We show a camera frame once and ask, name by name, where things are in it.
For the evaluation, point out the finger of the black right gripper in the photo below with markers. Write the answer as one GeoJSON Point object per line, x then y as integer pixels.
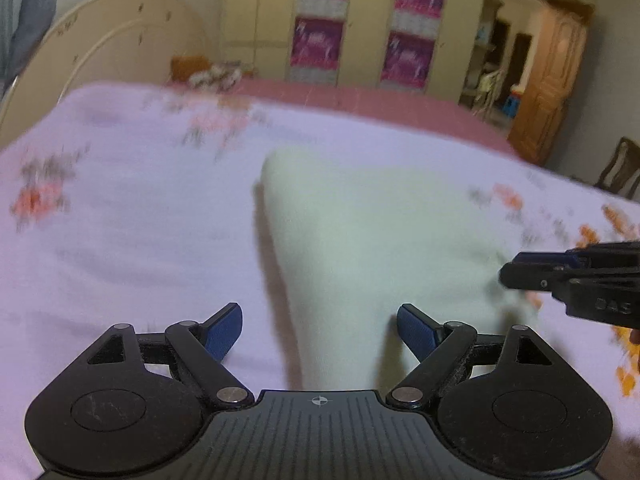
{"type": "Point", "coordinates": [543, 277]}
{"type": "Point", "coordinates": [620, 255]}

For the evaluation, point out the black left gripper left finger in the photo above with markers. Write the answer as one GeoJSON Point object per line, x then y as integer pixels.
{"type": "Point", "coordinates": [133, 402]}

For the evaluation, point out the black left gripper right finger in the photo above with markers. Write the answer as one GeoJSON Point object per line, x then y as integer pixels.
{"type": "Point", "coordinates": [505, 405]}

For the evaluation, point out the pale cream small garment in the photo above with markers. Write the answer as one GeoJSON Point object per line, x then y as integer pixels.
{"type": "Point", "coordinates": [353, 244]}

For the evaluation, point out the dark wooden chair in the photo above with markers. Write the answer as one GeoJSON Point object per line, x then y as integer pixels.
{"type": "Point", "coordinates": [622, 170]}

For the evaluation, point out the blue plastic stool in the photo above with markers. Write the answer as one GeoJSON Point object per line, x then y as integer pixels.
{"type": "Point", "coordinates": [511, 104]}

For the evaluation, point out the pink checked bed cover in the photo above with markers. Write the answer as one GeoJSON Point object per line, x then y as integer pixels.
{"type": "Point", "coordinates": [412, 110]}

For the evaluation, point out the open shelf unit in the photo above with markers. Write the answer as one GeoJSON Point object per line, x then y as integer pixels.
{"type": "Point", "coordinates": [481, 49]}

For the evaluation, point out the floral lilac bed sheet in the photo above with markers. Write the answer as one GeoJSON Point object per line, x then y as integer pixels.
{"type": "Point", "coordinates": [143, 205]}

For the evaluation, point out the brown wooden door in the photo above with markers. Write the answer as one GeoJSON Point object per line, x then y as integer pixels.
{"type": "Point", "coordinates": [560, 49]}

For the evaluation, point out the purple poster lower right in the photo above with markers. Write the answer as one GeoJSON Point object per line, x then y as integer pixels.
{"type": "Point", "coordinates": [407, 62]}

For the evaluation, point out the purple poster upper right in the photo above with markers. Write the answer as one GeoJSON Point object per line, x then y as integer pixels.
{"type": "Point", "coordinates": [420, 18]}

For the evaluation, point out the purple poster lower left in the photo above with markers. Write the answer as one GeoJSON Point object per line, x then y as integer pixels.
{"type": "Point", "coordinates": [316, 51]}

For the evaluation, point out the cream curved headboard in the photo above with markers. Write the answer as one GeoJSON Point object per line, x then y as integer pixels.
{"type": "Point", "coordinates": [102, 40]}

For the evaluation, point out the grey curtain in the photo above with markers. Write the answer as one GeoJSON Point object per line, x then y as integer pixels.
{"type": "Point", "coordinates": [23, 25]}

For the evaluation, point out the cream wardrobe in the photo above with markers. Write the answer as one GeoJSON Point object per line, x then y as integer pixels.
{"type": "Point", "coordinates": [261, 32]}

